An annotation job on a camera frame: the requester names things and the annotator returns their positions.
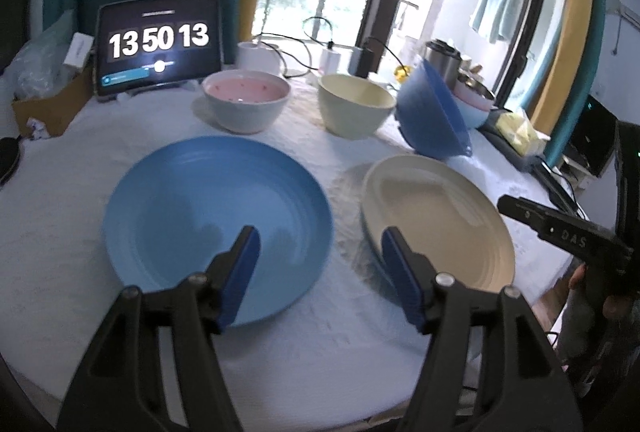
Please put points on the small white box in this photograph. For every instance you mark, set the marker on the small white box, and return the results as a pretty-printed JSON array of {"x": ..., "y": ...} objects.
[{"x": 79, "y": 51}]

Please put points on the blue plate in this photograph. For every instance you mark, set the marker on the blue plate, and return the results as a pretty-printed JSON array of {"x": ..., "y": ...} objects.
[{"x": 200, "y": 202}]

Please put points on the white bowl pink inside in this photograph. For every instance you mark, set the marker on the white bowl pink inside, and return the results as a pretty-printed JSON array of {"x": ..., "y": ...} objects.
[{"x": 245, "y": 116}]

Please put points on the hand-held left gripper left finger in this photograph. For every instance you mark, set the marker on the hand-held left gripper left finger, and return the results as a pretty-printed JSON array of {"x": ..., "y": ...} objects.
[{"x": 242, "y": 268}]

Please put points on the black round object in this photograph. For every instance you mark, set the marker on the black round object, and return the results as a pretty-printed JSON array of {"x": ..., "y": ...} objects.
[{"x": 7, "y": 161}]

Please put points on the black charger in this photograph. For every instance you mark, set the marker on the black charger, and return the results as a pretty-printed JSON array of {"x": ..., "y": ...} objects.
[{"x": 365, "y": 61}]

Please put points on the steel bowl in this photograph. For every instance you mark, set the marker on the steel bowl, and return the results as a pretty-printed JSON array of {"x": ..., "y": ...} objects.
[{"x": 479, "y": 85}]

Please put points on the cardboard box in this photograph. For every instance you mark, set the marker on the cardboard box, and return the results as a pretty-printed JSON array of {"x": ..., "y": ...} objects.
[{"x": 50, "y": 111}]

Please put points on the tablet showing clock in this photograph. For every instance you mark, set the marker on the tablet showing clock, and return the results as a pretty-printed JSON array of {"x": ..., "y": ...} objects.
[{"x": 160, "y": 42}]

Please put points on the white textured tablecloth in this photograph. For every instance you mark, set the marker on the white textured tablecloth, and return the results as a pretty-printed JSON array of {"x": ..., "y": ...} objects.
[{"x": 320, "y": 352}]

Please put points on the light blue bowl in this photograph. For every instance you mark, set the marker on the light blue bowl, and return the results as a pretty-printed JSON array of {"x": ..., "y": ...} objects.
[{"x": 475, "y": 118}]

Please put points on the clear plastic bag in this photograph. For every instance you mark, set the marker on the clear plastic bag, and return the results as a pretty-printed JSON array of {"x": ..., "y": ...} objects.
[{"x": 35, "y": 56}]

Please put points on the white charger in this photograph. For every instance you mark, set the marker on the white charger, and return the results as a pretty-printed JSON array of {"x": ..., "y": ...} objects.
[{"x": 330, "y": 60}]

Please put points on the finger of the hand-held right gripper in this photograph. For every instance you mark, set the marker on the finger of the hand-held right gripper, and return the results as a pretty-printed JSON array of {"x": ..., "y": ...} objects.
[{"x": 565, "y": 227}]

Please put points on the light blue towel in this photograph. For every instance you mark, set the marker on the light blue towel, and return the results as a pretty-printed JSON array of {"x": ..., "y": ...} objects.
[{"x": 500, "y": 4}]

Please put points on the cream bowl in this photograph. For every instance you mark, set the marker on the cream bowl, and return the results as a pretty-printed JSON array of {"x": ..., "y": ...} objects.
[{"x": 350, "y": 117}]

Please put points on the person's right hand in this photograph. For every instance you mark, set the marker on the person's right hand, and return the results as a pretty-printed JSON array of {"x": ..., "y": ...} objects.
[{"x": 619, "y": 307}]

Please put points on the steel tumbler black lid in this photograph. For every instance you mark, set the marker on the steel tumbler black lid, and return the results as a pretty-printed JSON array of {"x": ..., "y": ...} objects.
[{"x": 442, "y": 61}]

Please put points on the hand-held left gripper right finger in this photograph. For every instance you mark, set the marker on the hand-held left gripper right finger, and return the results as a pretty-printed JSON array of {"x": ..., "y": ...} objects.
[{"x": 400, "y": 273}]

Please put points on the cream plate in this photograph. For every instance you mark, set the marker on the cream plate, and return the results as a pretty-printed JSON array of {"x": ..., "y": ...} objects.
[{"x": 440, "y": 212}]

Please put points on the dark grey cloth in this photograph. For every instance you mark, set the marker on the dark grey cloth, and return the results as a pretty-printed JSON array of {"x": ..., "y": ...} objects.
[{"x": 505, "y": 152}]

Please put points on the black electronic device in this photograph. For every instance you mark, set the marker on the black electronic device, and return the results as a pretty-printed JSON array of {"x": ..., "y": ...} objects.
[{"x": 595, "y": 136}]

